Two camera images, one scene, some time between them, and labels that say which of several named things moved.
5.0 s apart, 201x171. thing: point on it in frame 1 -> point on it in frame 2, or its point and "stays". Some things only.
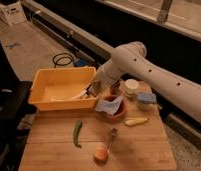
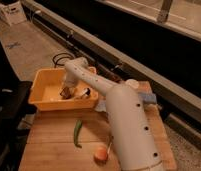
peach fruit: (101, 154) stays
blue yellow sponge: (146, 97) stays
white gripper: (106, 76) -> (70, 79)
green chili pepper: (77, 127) stays
